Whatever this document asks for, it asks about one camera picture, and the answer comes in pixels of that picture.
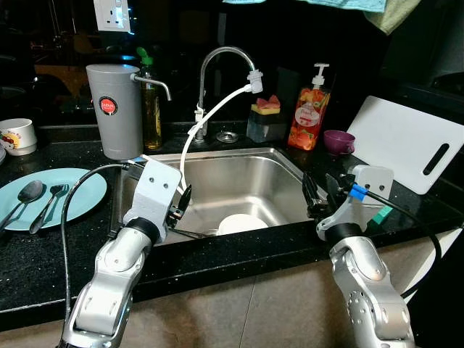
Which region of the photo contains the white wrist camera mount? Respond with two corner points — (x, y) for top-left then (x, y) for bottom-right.
(317, 165), (394, 236)
(123, 159), (183, 229)

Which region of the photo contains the stainless steel sink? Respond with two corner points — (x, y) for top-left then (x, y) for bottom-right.
(112, 147), (323, 247)

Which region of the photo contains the white wall socket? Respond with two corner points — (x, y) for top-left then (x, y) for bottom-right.
(94, 0), (132, 33)

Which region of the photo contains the white plastic cutting board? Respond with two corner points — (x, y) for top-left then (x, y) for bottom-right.
(347, 96), (464, 195)

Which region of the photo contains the chrome gooseneck faucet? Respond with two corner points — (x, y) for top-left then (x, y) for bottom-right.
(194, 46), (256, 144)

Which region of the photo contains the teal plate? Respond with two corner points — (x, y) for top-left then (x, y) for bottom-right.
(0, 167), (108, 231)

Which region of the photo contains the white bowl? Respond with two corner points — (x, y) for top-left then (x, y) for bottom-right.
(217, 213), (270, 236)

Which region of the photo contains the dark clear sponge holder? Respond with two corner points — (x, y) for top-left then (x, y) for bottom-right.
(246, 109), (288, 144)

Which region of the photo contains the blue towel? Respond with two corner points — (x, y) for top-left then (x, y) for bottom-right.
(223, 0), (389, 13)

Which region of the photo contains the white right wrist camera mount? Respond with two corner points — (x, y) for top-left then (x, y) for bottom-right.
(317, 165), (394, 236)

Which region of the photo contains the red and yellow sponge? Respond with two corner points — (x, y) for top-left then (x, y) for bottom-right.
(252, 94), (281, 115)

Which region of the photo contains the white faucet diverter head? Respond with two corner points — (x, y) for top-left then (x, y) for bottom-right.
(246, 69), (265, 95)

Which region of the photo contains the orange dish soap pump bottle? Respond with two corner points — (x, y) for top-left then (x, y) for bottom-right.
(287, 63), (333, 152)

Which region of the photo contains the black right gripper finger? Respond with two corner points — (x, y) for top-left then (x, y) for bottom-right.
(326, 172), (349, 204)
(304, 171), (322, 210)

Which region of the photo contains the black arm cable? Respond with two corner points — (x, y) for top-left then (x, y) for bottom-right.
(61, 162), (140, 320)
(341, 181), (443, 298)

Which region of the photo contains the olive green towel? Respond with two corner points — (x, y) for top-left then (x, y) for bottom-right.
(362, 0), (423, 36)

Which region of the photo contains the steel spoon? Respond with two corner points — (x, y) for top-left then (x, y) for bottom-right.
(0, 180), (46, 231)

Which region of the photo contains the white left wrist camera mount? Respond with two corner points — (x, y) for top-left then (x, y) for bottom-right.
(123, 159), (183, 229)

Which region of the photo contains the oil bottle with green cap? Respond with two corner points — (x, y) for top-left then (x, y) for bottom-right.
(136, 47), (163, 151)

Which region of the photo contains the chrome countertop ring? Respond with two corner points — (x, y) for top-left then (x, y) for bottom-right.
(215, 130), (240, 144)

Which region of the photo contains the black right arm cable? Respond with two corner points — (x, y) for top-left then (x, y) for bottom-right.
(341, 181), (443, 298)

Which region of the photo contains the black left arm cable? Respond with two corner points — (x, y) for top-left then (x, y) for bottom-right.
(61, 162), (140, 320)

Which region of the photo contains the white printed mug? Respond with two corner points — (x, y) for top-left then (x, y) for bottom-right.
(0, 118), (38, 156)

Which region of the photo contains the grey water filter canister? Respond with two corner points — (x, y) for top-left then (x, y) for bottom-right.
(86, 63), (172, 160)

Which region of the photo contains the steel fork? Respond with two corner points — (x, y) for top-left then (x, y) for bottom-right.
(29, 183), (70, 234)

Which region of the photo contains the green sponge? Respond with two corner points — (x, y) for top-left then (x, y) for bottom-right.
(366, 204), (394, 225)

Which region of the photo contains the purple cup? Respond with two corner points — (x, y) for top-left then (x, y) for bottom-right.
(323, 130), (356, 154)

